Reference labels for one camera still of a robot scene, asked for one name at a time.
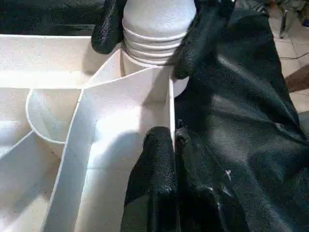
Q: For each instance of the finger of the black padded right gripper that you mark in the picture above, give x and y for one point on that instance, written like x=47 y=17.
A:
x=108 y=26
x=203 y=34

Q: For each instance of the white plastic table top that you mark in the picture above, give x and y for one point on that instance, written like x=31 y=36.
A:
x=48 y=96

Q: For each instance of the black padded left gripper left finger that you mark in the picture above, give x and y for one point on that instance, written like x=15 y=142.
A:
x=154 y=188

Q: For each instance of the black work mat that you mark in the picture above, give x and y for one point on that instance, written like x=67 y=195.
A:
x=251 y=121

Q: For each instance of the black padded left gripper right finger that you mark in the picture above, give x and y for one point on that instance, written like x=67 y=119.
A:
x=205 y=193

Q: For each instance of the white plastic table leg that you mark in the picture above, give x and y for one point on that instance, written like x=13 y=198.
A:
x=159 y=24

